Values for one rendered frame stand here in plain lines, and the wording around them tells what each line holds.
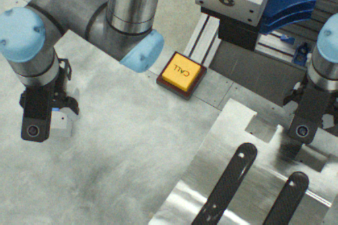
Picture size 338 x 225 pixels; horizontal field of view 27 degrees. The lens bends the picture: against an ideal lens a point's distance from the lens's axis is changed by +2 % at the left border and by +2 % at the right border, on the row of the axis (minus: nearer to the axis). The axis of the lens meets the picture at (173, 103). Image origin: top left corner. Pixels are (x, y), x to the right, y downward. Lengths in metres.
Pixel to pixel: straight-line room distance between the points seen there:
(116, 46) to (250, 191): 0.40
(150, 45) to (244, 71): 1.07
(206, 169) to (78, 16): 0.40
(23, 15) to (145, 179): 0.46
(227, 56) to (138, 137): 0.78
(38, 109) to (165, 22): 1.24
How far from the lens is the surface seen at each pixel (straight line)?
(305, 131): 1.23
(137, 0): 1.01
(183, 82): 1.41
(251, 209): 1.29
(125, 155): 1.40
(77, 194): 1.39
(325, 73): 1.15
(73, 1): 1.12
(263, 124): 1.36
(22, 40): 1.08
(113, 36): 1.07
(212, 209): 1.29
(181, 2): 2.46
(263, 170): 1.31
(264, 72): 2.12
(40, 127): 1.24
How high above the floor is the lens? 2.14
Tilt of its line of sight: 69 degrees down
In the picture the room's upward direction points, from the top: 3 degrees counter-clockwise
